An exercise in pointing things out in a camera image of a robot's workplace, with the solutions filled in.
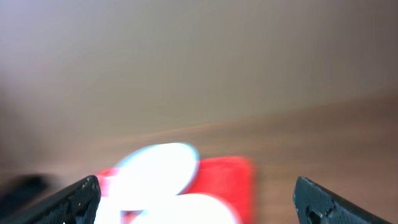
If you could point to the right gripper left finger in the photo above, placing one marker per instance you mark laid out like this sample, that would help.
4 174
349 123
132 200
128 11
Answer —
76 203

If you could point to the light blue plate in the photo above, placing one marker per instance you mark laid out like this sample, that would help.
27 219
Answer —
108 212
190 209
152 174

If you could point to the red plastic tray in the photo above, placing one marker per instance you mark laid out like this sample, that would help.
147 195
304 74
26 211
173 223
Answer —
228 178

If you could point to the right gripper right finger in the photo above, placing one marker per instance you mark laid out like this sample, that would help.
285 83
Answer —
315 204

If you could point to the black water basin tray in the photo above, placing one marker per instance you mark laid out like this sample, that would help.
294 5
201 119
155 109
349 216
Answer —
21 190

